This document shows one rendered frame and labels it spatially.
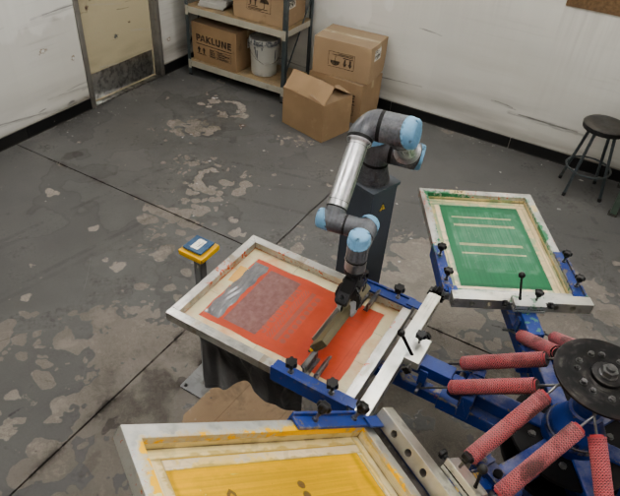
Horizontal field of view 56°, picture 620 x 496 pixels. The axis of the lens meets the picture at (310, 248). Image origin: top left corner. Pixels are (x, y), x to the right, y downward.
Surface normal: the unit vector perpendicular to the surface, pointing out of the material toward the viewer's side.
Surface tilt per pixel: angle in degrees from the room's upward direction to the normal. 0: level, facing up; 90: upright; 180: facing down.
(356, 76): 91
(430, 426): 0
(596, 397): 0
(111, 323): 0
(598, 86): 90
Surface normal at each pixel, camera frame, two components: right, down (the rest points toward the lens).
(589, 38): -0.51, 0.52
